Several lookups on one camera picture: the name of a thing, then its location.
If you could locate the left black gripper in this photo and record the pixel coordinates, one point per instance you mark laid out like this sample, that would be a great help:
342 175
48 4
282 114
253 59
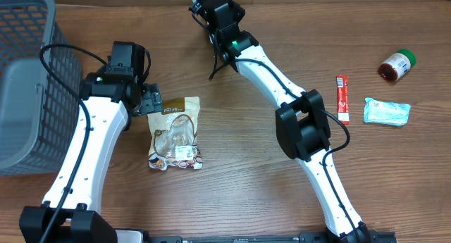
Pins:
151 100

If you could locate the beige dried food bag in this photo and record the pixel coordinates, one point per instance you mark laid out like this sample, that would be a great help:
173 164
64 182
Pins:
174 135

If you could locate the red snack stick pack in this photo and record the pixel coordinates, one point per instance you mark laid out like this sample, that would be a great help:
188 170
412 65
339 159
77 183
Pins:
342 99

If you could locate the green white round container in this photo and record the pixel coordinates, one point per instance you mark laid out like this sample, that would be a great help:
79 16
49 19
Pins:
397 65

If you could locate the teal wet wipes packet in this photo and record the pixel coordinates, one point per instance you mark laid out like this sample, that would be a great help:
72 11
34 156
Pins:
386 113

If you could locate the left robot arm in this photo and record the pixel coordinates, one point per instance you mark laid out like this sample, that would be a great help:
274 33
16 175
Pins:
71 209

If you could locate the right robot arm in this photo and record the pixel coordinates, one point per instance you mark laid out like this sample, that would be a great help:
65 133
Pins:
302 128

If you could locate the grey plastic mesh basket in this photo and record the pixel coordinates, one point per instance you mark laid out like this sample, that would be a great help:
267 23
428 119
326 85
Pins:
38 116

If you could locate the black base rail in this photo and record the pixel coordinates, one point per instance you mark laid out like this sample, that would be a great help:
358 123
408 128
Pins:
239 239

